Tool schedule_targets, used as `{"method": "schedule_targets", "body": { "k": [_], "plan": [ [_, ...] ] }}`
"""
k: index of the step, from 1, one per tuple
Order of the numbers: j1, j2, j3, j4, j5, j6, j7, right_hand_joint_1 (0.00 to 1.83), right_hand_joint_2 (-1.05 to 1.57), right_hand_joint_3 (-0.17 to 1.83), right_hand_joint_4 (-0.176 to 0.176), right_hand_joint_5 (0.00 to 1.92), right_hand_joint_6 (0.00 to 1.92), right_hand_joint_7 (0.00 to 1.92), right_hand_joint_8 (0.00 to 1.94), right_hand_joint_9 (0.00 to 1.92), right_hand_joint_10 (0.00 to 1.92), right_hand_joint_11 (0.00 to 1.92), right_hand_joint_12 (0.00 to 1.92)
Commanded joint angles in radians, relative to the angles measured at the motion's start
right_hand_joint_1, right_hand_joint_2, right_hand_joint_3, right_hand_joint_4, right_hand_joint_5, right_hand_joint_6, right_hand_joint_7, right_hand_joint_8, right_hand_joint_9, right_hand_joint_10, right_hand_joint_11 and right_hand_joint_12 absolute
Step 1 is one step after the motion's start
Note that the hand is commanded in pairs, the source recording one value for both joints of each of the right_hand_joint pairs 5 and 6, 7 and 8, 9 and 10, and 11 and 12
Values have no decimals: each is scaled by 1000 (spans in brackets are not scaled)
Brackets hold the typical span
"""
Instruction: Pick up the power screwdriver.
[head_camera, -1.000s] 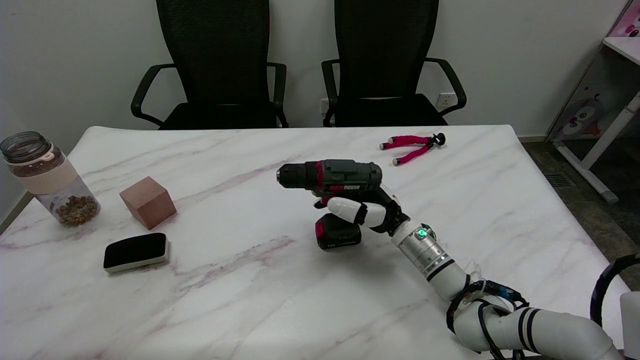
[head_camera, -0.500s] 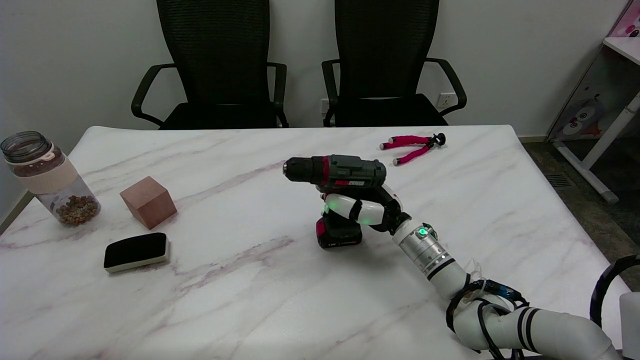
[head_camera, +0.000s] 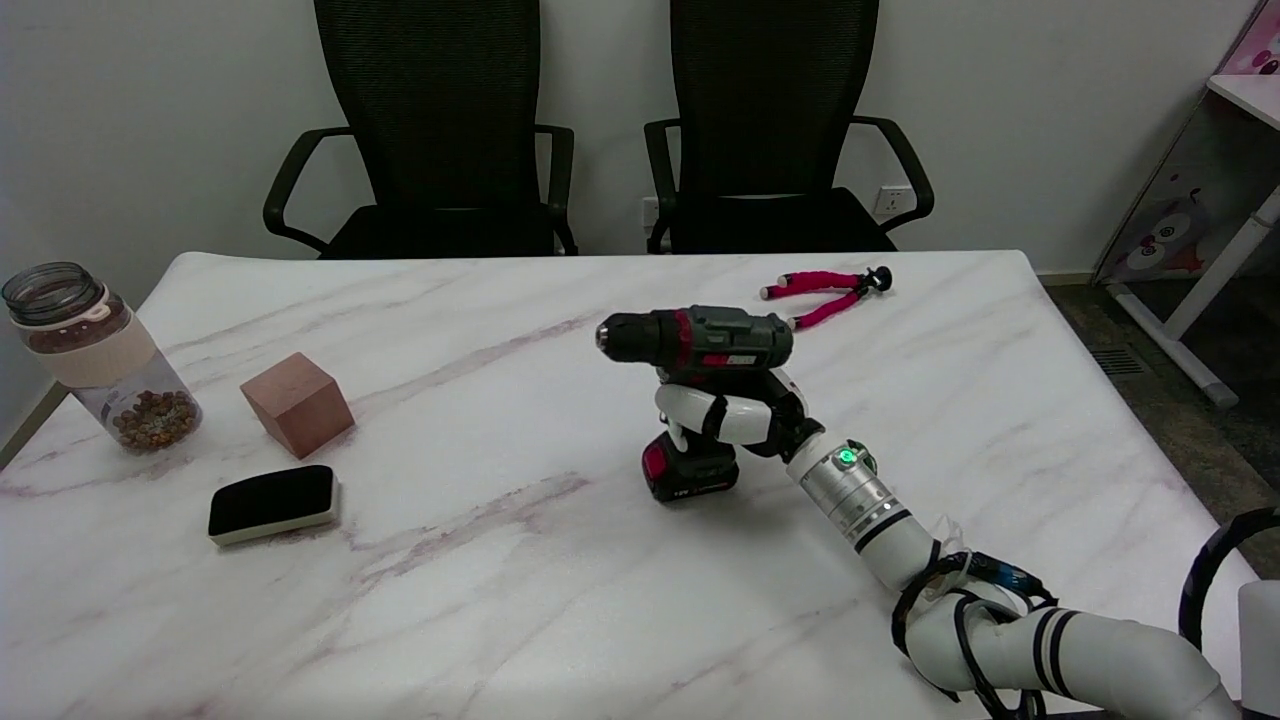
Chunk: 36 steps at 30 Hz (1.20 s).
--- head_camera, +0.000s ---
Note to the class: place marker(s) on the clear jar with nuts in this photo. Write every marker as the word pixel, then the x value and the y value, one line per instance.
pixel 105 362

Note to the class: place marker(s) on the white wall power socket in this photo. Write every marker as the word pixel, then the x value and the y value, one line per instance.
pixel 893 202
pixel 650 211

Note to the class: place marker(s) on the pink flexible mini tripod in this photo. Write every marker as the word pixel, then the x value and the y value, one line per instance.
pixel 826 292

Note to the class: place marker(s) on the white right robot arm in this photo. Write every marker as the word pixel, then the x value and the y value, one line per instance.
pixel 1000 610

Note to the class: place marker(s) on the dark green power screwdriver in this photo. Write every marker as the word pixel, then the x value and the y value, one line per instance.
pixel 730 338

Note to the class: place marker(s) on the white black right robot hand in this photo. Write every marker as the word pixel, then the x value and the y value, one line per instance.
pixel 745 415

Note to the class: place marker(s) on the reddish brown wooden cube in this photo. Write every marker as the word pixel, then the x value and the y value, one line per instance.
pixel 297 404

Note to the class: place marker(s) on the black mesh office chair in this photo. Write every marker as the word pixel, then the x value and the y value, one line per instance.
pixel 772 130
pixel 430 130

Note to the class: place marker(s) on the black whiteboard eraser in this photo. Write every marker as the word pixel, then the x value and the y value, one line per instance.
pixel 271 501

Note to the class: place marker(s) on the white desk with cartoon panel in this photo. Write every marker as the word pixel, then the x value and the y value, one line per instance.
pixel 1195 200

